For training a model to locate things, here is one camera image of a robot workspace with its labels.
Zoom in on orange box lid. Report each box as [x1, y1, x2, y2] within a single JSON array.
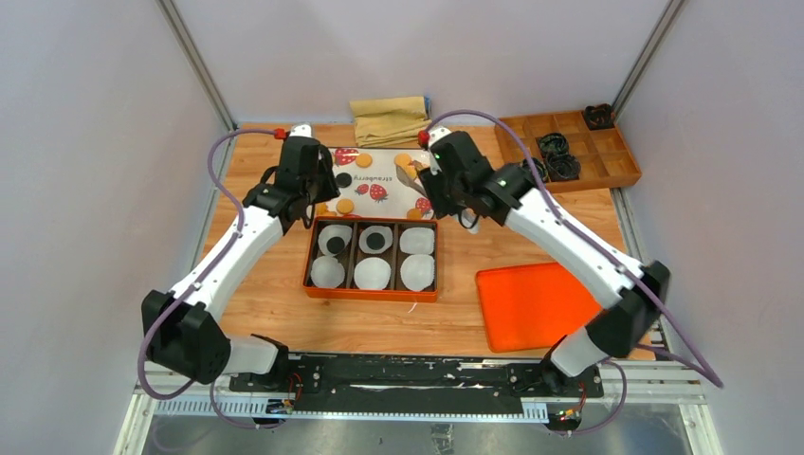
[[475, 263, 601, 353]]

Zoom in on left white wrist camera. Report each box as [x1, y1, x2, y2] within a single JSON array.
[[288, 123, 314, 138]]

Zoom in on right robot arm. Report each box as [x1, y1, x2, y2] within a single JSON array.
[[418, 127, 670, 396]]

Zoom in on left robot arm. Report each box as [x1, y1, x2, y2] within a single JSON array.
[[137, 125, 339, 391]]

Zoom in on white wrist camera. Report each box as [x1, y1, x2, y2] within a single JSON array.
[[288, 123, 314, 138], [427, 125, 452, 150]]

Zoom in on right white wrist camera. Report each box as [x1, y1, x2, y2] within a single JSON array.
[[427, 125, 452, 150]]

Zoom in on wooden compartment organizer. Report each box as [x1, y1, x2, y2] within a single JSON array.
[[495, 111, 642, 193]]

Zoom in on folded beige cloth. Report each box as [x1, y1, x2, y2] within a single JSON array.
[[349, 96, 430, 148]]

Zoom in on white paper cupcake liner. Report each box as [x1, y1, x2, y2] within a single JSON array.
[[399, 227, 436, 255], [358, 225, 393, 255], [310, 256, 346, 288], [354, 257, 392, 290], [318, 224, 353, 256], [400, 254, 435, 292]]

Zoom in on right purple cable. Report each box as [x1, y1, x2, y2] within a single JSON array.
[[424, 109, 724, 438]]

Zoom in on orange compartment cookie box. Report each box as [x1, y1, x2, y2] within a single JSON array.
[[302, 217, 439, 303]]

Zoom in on black sandwich cookie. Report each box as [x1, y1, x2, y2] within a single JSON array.
[[326, 236, 346, 256], [366, 232, 386, 251], [335, 173, 353, 189]]

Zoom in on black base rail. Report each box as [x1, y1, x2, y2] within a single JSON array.
[[228, 353, 604, 417]]

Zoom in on strawberry print white tray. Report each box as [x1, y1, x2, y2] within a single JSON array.
[[325, 147, 433, 220]]

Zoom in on metal tweezers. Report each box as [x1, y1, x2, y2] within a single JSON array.
[[395, 166, 429, 198]]

